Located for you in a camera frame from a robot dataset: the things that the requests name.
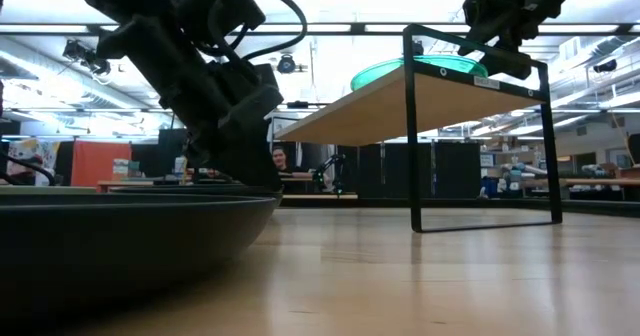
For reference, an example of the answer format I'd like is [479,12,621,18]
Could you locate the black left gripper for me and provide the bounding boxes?
[97,15,284,190]

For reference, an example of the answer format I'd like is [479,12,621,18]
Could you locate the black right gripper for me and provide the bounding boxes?
[457,0,556,81]

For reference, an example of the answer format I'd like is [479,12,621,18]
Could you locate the black round plate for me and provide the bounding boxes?
[107,183,286,208]
[0,194,278,317]

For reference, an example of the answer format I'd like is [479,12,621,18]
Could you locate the translucent green round plate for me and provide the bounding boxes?
[349,54,490,93]

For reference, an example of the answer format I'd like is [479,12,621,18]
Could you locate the person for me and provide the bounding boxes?
[271,145,301,175]

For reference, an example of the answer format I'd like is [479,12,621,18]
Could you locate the background wooden table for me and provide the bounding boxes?
[519,177,640,188]
[96,178,316,194]

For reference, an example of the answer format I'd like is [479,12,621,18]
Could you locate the black partition panels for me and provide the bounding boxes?
[338,142,482,200]

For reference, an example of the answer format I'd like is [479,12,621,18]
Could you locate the red partition panel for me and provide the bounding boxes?
[70,140,133,188]

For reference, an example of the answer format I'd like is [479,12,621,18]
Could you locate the colourful patterned cloth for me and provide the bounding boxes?
[5,138,60,186]

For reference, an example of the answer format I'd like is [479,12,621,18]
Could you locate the wooden shelf with black frame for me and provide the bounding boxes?
[273,23,564,234]

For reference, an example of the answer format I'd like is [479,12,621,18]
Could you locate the black overhead frame beam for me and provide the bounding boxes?
[0,22,640,38]

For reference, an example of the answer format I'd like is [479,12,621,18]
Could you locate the black aluminium table frame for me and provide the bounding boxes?
[279,195,640,219]

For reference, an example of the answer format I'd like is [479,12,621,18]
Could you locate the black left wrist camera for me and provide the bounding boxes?
[172,0,267,45]

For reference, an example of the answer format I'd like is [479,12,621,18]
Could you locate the black ceiling camera cluster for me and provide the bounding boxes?
[62,38,112,77]

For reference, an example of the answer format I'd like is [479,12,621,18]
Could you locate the black curved cable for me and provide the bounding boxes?
[0,153,57,187]

